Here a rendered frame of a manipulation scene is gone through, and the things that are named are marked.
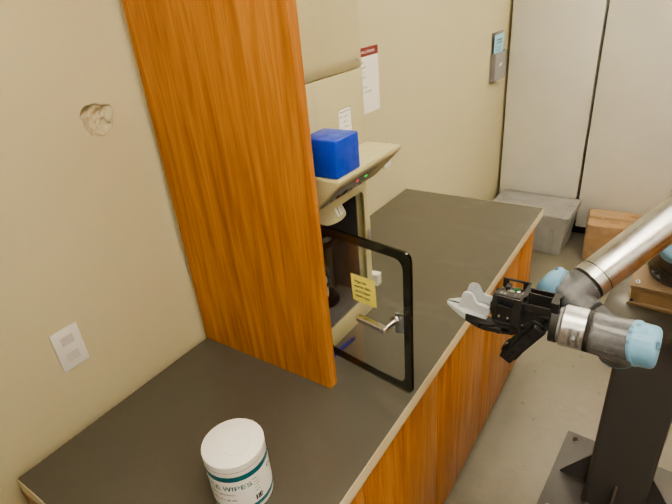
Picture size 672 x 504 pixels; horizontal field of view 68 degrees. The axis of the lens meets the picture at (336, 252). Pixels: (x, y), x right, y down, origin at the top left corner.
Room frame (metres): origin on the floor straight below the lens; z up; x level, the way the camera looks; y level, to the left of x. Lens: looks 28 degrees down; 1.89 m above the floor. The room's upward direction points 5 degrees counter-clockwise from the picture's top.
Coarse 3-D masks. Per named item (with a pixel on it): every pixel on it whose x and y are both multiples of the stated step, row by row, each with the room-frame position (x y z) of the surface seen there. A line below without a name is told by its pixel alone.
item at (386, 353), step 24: (336, 240) 1.07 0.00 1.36; (360, 240) 1.02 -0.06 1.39; (336, 264) 1.08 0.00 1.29; (360, 264) 1.02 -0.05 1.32; (384, 264) 0.97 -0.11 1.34; (408, 264) 0.92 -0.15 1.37; (336, 288) 1.08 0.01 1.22; (384, 288) 0.97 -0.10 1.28; (408, 288) 0.92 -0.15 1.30; (336, 312) 1.09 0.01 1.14; (360, 312) 1.03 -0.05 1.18; (384, 312) 0.97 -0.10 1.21; (408, 312) 0.92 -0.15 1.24; (336, 336) 1.10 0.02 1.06; (360, 336) 1.03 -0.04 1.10; (384, 336) 0.97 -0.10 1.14; (408, 336) 0.92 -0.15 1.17; (360, 360) 1.04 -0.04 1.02; (384, 360) 0.98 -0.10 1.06; (408, 360) 0.92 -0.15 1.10; (408, 384) 0.92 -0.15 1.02
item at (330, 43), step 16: (304, 0) 1.22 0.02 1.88; (320, 0) 1.27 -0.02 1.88; (336, 0) 1.32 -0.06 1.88; (352, 0) 1.38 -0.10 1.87; (304, 16) 1.21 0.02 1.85; (320, 16) 1.26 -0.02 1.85; (336, 16) 1.32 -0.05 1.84; (352, 16) 1.37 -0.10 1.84; (304, 32) 1.21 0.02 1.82; (320, 32) 1.26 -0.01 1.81; (336, 32) 1.31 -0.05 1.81; (352, 32) 1.37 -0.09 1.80; (304, 48) 1.20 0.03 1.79; (320, 48) 1.25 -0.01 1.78; (336, 48) 1.31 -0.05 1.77; (352, 48) 1.37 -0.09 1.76; (304, 64) 1.20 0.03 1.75; (320, 64) 1.25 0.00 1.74; (336, 64) 1.30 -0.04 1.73; (352, 64) 1.36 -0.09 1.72
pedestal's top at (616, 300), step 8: (624, 280) 1.41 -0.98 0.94; (616, 288) 1.37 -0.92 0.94; (624, 288) 1.37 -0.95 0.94; (608, 296) 1.33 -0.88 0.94; (616, 296) 1.32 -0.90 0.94; (624, 296) 1.32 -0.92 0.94; (608, 304) 1.29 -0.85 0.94; (616, 304) 1.28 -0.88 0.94; (624, 304) 1.28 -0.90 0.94; (616, 312) 1.24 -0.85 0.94; (624, 312) 1.24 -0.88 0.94; (632, 312) 1.23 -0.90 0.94; (640, 312) 1.23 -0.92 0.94; (648, 312) 1.23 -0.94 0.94; (656, 312) 1.22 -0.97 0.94; (648, 320) 1.19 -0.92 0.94; (656, 320) 1.18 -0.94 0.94; (664, 320) 1.18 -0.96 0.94; (664, 328) 1.14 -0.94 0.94; (664, 336) 1.13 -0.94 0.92
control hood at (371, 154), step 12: (360, 144) 1.37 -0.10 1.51; (372, 144) 1.36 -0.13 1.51; (384, 144) 1.34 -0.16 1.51; (396, 144) 1.33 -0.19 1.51; (360, 156) 1.25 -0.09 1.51; (372, 156) 1.24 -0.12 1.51; (384, 156) 1.25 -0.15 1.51; (360, 168) 1.16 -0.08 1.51; (372, 168) 1.24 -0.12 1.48; (324, 180) 1.10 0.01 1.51; (336, 180) 1.09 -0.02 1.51; (348, 180) 1.11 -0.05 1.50; (324, 192) 1.10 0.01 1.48; (324, 204) 1.13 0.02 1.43
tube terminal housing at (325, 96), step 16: (320, 80) 1.24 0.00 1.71; (336, 80) 1.30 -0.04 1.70; (352, 80) 1.36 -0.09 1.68; (320, 96) 1.24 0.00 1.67; (336, 96) 1.29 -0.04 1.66; (352, 96) 1.35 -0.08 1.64; (320, 112) 1.23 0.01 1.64; (336, 112) 1.29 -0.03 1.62; (352, 112) 1.35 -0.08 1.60; (320, 128) 1.23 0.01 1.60; (336, 128) 1.28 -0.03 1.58; (352, 128) 1.35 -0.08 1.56; (352, 192) 1.33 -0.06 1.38; (368, 192) 1.40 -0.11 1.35; (368, 208) 1.39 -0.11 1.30; (368, 224) 1.39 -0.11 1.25
